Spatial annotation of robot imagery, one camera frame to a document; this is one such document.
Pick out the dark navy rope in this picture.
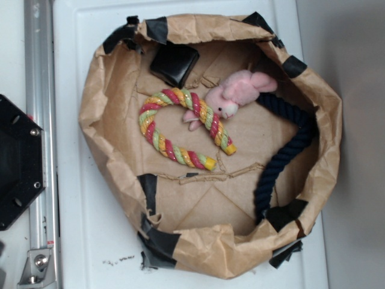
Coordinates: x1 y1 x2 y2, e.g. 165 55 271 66
254 92 320 225

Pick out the pink plush bunny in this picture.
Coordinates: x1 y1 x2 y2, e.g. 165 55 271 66
182 69 279 131

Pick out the brown paper bag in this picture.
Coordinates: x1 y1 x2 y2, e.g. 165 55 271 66
79 13 342 279

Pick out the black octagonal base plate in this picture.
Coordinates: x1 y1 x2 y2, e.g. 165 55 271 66
1 95 45 231

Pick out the metal corner bracket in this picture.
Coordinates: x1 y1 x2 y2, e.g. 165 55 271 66
17 248 56 288

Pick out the aluminium extrusion rail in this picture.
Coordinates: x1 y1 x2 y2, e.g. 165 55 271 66
24 1 63 288

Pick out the black square box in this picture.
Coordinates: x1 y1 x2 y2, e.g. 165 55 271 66
150 43 200 89

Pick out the multicolored twisted rope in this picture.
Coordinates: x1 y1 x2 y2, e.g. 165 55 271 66
138 88 238 172

